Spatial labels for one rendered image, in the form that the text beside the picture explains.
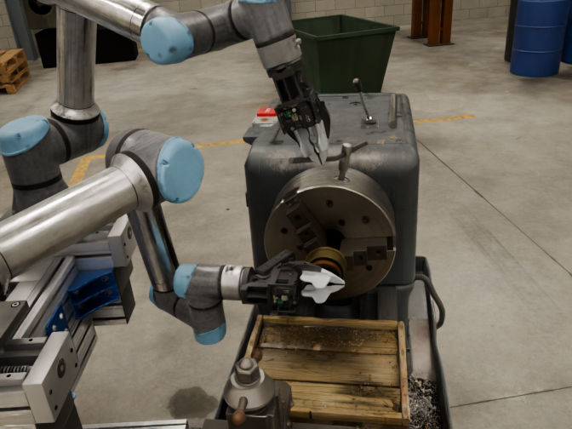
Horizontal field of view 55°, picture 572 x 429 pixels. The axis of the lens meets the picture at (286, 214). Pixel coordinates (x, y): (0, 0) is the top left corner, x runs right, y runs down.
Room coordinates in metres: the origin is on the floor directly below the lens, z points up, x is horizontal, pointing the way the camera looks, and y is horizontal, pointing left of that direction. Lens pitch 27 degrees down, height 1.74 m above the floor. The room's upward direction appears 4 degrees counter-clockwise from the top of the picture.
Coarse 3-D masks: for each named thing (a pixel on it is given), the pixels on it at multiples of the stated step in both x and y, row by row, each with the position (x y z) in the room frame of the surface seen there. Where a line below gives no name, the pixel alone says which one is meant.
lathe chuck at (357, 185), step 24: (288, 192) 1.17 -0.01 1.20; (312, 192) 1.13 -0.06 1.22; (336, 192) 1.12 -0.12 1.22; (360, 192) 1.11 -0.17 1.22; (336, 216) 1.12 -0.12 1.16; (360, 216) 1.11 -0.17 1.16; (384, 216) 1.10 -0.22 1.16; (264, 240) 1.15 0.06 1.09; (288, 240) 1.14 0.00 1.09; (384, 264) 1.10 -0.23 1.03; (360, 288) 1.11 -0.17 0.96
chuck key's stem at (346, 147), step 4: (344, 144) 1.16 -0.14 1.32; (348, 144) 1.16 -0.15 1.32; (344, 148) 1.15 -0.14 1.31; (348, 148) 1.14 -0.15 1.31; (348, 152) 1.15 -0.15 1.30; (348, 156) 1.15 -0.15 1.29; (340, 160) 1.15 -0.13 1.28; (344, 160) 1.15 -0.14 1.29; (348, 160) 1.15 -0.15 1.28; (340, 164) 1.15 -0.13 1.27; (344, 164) 1.15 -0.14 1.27; (348, 164) 1.15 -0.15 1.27; (340, 168) 1.15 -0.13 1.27; (344, 168) 1.15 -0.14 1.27; (340, 172) 1.15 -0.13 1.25; (344, 172) 1.15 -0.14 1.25; (340, 176) 1.15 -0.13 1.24; (344, 176) 1.15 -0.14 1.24
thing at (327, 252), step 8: (320, 248) 1.04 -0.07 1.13; (328, 248) 1.03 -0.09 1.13; (312, 256) 1.02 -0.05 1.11; (320, 256) 1.01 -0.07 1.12; (328, 256) 1.01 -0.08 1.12; (336, 256) 1.02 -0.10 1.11; (320, 264) 0.98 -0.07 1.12; (328, 264) 0.98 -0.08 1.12; (336, 264) 1.00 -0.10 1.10; (344, 264) 1.03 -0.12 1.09; (336, 272) 0.97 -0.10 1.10; (344, 272) 1.03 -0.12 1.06
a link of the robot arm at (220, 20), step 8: (232, 0) 1.04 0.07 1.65; (208, 8) 1.04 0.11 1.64; (216, 8) 1.04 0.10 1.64; (224, 8) 1.04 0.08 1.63; (208, 16) 1.00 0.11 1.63; (216, 16) 1.02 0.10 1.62; (224, 16) 1.03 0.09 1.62; (216, 24) 1.00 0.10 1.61; (224, 24) 1.02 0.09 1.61; (232, 24) 1.02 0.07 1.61; (216, 32) 1.00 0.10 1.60; (224, 32) 1.01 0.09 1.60; (232, 32) 1.02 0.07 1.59; (216, 40) 1.00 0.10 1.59; (224, 40) 1.02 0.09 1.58; (232, 40) 1.04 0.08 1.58; (240, 40) 1.03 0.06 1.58; (216, 48) 1.01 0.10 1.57; (224, 48) 1.08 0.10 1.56
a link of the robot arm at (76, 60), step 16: (64, 16) 1.26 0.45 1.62; (80, 16) 1.26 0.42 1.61; (64, 32) 1.27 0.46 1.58; (80, 32) 1.27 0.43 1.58; (64, 48) 1.28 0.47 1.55; (80, 48) 1.28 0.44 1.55; (64, 64) 1.28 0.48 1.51; (80, 64) 1.29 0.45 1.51; (64, 80) 1.29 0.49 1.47; (80, 80) 1.29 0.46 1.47; (64, 96) 1.30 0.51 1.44; (80, 96) 1.30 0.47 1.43; (64, 112) 1.30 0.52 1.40; (80, 112) 1.31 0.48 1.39; (96, 112) 1.34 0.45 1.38; (64, 128) 1.29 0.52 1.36; (80, 128) 1.30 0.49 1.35; (96, 128) 1.34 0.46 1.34; (80, 144) 1.30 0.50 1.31; (96, 144) 1.35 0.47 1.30
